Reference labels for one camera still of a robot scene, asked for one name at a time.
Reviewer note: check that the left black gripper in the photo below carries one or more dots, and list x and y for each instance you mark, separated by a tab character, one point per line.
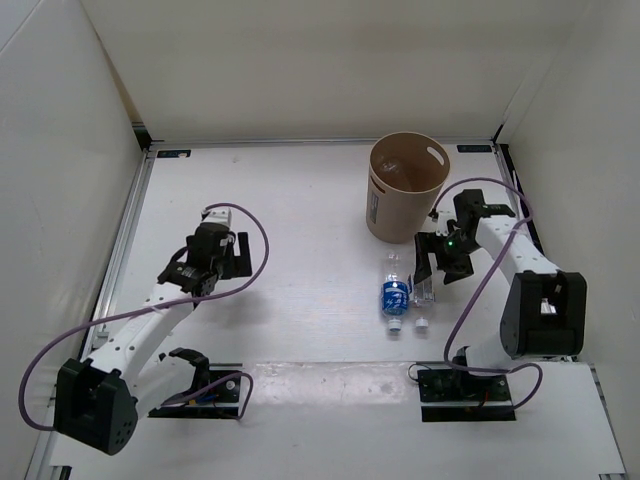
239	266

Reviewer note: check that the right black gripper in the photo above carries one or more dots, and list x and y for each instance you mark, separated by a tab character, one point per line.
453	270

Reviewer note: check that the small clear labelled bottle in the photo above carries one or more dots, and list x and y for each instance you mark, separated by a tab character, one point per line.
421	300

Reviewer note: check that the clear plastic bottle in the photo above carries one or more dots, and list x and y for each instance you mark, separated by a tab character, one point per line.
390	166

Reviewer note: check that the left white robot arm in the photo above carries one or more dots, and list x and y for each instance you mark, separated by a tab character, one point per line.
100	400

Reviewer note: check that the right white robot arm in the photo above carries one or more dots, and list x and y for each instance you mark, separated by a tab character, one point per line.
545	310

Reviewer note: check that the brown cylindrical bin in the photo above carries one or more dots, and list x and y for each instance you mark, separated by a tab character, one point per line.
397	206

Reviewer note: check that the blue label plastic bottle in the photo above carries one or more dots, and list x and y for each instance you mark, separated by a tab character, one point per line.
394	291

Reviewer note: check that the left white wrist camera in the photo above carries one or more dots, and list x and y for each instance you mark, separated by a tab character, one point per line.
217	218

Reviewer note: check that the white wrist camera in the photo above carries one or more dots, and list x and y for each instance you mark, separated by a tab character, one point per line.
441	222
217	218

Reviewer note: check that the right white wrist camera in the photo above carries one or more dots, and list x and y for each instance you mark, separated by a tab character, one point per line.
441	222

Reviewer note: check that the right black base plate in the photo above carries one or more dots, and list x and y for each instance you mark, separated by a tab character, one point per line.
451	396

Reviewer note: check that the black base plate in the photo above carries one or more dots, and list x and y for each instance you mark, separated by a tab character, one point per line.
221	402
451	396

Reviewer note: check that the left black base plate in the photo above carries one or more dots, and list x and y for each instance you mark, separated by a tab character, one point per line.
221	402

